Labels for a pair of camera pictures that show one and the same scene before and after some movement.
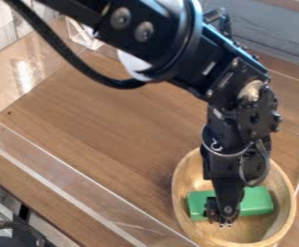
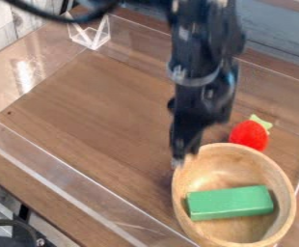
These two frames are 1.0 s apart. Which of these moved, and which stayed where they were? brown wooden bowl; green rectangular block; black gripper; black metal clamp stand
Moved: black gripper
Stayed: brown wooden bowl; green rectangular block; black metal clamp stand
